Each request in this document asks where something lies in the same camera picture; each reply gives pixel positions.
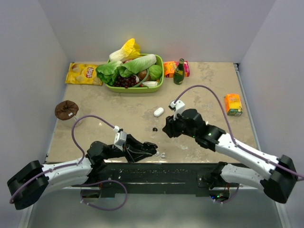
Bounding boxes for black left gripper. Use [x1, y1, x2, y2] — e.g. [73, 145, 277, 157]
[102, 134, 152, 163]

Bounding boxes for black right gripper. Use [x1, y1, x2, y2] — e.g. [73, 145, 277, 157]
[162, 110, 198, 139]

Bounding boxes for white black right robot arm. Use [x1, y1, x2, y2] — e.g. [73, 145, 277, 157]
[162, 109, 298, 204]

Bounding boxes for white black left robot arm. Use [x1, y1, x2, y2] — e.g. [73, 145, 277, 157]
[7, 134, 158, 210]

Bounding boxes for white earbud charging case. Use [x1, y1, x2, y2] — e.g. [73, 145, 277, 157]
[153, 107, 164, 117]

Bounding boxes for green plastic basket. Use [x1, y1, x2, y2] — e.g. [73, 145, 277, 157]
[106, 54, 164, 94]

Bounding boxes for green glass bottle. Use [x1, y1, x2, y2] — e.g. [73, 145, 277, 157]
[173, 58, 185, 85]

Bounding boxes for round green cabbage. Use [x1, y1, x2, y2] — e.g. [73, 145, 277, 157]
[148, 65, 162, 81]

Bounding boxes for brown onion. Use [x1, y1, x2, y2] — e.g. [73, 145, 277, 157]
[137, 70, 151, 81]

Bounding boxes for dark red grapes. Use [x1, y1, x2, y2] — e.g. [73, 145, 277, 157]
[113, 76, 139, 88]

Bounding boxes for orange pink snack box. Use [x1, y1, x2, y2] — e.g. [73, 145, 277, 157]
[163, 61, 190, 78]

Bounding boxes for orange juice carton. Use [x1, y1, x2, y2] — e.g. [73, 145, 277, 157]
[224, 94, 243, 116]

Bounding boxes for pale romaine lettuce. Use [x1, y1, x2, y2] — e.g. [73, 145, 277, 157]
[118, 54, 157, 77]

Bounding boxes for brown topped beige cup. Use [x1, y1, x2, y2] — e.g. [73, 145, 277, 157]
[55, 100, 84, 127]

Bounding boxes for green lettuce leaf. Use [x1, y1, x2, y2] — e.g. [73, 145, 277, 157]
[95, 61, 123, 86]

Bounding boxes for yellow napa cabbage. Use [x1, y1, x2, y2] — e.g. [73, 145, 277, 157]
[109, 38, 141, 62]

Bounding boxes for yellow Lays chips bag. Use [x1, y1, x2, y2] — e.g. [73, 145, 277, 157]
[65, 63, 103, 86]

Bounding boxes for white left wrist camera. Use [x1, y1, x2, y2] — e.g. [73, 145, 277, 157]
[113, 125, 127, 151]

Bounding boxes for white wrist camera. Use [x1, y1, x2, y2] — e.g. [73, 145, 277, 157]
[169, 100, 185, 120]
[113, 125, 127, 151]

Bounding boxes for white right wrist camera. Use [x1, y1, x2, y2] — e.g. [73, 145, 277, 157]
[169, 100, 185, 120]

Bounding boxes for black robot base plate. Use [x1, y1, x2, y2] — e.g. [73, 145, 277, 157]
[84, 162, 227, 198]

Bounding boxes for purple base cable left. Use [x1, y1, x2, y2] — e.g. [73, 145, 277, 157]
[80, 179, 128, 211]

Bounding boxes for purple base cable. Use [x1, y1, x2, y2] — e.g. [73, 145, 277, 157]
[213, 185, 239, 204]
[80, 179, 128, 211]

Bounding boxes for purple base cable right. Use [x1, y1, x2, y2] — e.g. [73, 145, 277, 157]
[213, 185, 239, 204]

